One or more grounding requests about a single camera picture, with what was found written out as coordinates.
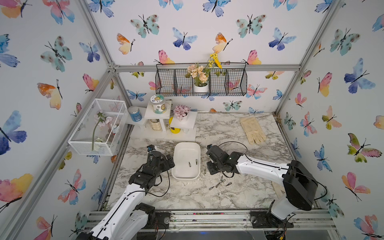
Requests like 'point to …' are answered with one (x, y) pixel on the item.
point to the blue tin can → (135, 113)
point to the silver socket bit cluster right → (229, 184)
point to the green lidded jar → (158, 103)
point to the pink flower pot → (181, 111)
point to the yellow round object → (174, 130)
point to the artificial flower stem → (103, 120)
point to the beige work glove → (254, 133)
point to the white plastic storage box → (187, 158)
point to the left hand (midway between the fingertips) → (167, 158)
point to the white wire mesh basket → (102, 131)
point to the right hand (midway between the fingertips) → (210, 165)
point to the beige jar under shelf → (155, 124)
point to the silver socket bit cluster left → (211, 188)
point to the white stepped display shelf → (145, 131)
